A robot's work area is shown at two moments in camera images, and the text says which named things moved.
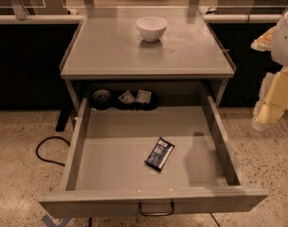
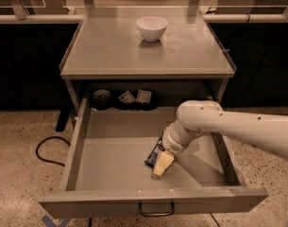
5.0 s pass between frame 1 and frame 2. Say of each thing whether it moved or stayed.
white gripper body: moved
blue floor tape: stayed
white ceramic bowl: stayed
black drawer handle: stayed
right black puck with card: stayed
